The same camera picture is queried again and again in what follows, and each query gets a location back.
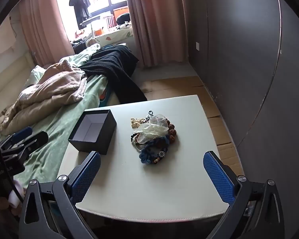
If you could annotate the black gift box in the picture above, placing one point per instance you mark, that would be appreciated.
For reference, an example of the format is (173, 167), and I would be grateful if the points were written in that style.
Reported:
(99, 139)

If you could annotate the patterned white window cushion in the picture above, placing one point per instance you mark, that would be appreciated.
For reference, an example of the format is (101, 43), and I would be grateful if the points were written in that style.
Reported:
(114, 33)

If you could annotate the white wall socket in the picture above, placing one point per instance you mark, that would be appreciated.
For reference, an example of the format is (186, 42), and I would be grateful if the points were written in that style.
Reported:
(197, 46)

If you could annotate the black knit blanket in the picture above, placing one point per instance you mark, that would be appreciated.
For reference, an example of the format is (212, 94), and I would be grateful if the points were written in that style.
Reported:
(109, 62)

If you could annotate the cream bed frame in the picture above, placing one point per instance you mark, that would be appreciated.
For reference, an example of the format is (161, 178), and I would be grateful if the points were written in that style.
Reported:
(7, 77)

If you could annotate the clear plastic container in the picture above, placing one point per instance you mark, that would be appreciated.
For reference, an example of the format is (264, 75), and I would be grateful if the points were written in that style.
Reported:
(99, 28)

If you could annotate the beige fleece blanket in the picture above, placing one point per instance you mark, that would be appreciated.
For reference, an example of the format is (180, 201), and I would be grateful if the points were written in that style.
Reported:
(47, 89)

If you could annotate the blue flower scrunchie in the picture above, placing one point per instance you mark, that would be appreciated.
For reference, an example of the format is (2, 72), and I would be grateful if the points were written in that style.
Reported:
(152, 149)

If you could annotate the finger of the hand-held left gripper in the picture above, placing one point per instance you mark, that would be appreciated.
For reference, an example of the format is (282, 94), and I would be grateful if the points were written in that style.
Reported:
(36, 139)
(20, 133)

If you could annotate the hanging black garment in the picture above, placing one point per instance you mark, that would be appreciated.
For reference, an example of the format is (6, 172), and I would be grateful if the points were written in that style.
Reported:
(79, 2)

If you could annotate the black round cushion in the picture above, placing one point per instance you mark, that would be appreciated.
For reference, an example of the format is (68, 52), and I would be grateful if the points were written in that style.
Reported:
(122, 18)

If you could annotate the orange box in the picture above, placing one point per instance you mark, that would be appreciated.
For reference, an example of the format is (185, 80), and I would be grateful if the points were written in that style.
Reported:
(120, 12)

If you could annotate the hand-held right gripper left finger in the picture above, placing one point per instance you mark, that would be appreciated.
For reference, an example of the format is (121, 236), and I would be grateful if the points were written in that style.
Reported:
(87, 176)

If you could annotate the white cloth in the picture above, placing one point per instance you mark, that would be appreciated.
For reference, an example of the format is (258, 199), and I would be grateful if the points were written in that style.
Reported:
(16, 194)

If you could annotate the pink curtain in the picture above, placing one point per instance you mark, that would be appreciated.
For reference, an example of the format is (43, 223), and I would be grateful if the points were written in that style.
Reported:
(44, 29)
(154, 17)

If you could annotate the gold butterfly hair clip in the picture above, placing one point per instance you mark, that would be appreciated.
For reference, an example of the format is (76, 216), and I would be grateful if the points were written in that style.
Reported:
(135, 122)

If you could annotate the teal printed sheet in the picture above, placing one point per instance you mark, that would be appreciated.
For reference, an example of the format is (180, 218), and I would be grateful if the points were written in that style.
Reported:
(104, 98)

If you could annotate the grey wardrobe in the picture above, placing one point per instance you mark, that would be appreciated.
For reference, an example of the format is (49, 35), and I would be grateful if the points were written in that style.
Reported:
(239, 54)

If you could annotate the dark clothes pile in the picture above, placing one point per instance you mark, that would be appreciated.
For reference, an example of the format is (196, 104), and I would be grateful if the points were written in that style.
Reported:
(80, 45)

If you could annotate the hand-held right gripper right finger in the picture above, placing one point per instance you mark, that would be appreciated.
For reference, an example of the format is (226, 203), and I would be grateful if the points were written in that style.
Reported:
(219, 179)

